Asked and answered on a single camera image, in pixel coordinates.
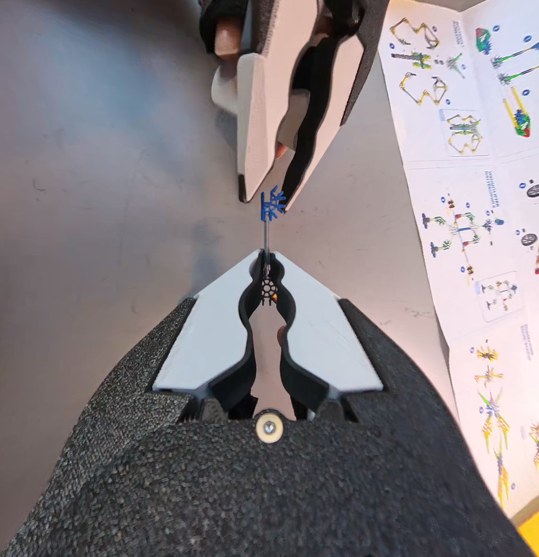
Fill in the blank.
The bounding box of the person's left hand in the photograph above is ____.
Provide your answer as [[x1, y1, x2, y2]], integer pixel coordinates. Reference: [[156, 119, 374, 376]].
[[214, 15, 244, 61]]

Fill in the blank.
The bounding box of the grey desk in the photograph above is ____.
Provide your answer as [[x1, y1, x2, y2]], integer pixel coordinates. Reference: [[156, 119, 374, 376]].
[[0, 0, 459, 545]]

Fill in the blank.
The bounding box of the blue toy connector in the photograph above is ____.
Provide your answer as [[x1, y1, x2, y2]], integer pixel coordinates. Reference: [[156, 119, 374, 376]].
[[260, 185, 288, 223]]

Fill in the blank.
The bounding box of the yellow parts bin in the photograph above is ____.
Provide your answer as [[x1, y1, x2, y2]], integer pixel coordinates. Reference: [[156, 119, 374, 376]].
[[511, 496, 539, 557]]

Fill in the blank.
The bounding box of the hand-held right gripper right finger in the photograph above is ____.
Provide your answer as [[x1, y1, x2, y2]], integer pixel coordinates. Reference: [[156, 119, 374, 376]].
[[269, 252, 384, 412]]

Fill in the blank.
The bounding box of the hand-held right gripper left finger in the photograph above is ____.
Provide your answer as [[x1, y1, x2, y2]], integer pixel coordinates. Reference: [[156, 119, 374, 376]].
[[152, 249, 266, 412]]

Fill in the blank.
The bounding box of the white instruction sheet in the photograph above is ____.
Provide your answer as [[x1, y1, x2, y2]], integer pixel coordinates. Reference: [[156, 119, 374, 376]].
[[377, 0, 539, 520]]

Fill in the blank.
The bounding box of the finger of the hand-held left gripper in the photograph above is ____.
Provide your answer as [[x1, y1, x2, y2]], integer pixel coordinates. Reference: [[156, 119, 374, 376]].
[[278, 35, 366, 215], [237, 0, 329, 204]]

